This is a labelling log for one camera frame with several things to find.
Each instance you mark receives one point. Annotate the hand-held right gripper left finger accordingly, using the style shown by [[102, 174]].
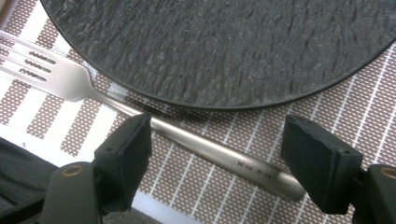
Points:
[[124, 161]]

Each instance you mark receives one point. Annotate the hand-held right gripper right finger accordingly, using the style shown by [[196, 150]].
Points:
[[323, 165]]

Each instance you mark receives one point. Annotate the silver fork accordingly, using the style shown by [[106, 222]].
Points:
[[68, 81]]

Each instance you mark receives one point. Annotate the black textured round plate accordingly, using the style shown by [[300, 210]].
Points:
[[218, 46]]

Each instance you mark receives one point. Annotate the white board sheet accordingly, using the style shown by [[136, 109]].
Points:
[[155, 208]]

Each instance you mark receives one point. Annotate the brown striped placemat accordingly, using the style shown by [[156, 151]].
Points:
[[342, 102]]

